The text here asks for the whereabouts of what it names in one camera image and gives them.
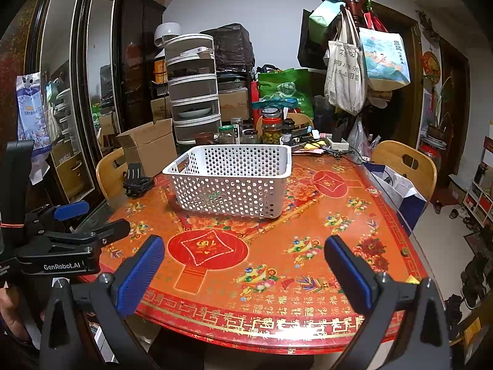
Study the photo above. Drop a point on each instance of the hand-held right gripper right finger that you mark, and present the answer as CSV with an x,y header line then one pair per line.
x,y
350,273

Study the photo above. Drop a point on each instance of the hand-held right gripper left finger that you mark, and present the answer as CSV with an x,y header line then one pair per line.
x,y
140,273

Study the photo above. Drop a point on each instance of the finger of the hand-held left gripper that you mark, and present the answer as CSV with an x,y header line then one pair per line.
x,y
111,229
71,210

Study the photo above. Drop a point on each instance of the white perforated plastic basket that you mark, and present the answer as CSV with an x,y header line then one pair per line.
x,y
223,176

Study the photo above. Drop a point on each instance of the person's left hand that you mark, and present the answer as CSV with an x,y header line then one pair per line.
x,y
8,312

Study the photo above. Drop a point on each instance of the black phone holder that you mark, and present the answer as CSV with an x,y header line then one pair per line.
x,y
136,183

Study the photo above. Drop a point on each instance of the open cardboard box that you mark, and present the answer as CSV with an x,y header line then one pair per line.
x,y
154,150

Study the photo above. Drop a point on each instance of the white paper bag blue trim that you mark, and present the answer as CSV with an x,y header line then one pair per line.
x,y
396,196

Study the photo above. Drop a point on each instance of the blue snack bag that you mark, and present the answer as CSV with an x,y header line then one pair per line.
x,y
30,111

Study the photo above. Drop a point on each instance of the pile of shoes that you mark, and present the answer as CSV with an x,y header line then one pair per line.
x,y
475,269

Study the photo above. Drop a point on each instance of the brown cup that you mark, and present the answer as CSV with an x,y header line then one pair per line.
x,y
203,138

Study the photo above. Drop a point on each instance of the white power strip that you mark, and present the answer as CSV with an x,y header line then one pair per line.
x,y
337,144

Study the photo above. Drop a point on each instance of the hanging clear plastic bag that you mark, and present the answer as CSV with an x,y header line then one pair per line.
x,y
358,137

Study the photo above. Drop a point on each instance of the red container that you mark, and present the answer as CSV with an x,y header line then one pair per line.
x,y
430,156

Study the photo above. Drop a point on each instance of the white cubby shelf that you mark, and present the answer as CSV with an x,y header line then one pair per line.
x,y
479,200

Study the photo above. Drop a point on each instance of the glass jar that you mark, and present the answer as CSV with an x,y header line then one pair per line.
x,y
237,127
226,135
251,137

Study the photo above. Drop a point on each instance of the dark-lidded jar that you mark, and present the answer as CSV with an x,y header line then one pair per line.
x,y
287,133

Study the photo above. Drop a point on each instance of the dark mirrored wardrobe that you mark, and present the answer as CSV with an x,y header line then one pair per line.
x,y
134,65

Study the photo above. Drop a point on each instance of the white tiered food cover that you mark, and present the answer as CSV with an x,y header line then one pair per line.
x,y
192,92

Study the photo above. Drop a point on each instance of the red-lidded pickle jar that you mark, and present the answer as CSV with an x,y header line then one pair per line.
x,y
271,133

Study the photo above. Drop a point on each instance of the orange cardboard box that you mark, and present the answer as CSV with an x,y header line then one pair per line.
x,y
161,71

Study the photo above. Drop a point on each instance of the brown cardboard carton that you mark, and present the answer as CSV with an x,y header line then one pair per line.
x,y
233,104

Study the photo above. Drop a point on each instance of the beige canvas tote bag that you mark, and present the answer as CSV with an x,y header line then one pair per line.
x,y
344,81

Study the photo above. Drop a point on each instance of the green shopping bag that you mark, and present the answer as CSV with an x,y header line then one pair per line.
x,y
285,88

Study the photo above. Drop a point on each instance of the white round fan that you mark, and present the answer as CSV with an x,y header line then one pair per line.
x,y
167,32

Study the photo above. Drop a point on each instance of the illustrated blue tote bag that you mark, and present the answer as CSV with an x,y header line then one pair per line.
x,y
385,61

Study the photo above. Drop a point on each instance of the black bag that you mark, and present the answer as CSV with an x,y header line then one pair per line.
x,y
231,46

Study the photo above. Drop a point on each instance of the teal hanging bag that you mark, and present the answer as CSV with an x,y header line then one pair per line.
x,y
323,17

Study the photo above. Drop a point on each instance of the red wall ornament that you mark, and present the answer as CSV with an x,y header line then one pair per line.
x,y
430,67

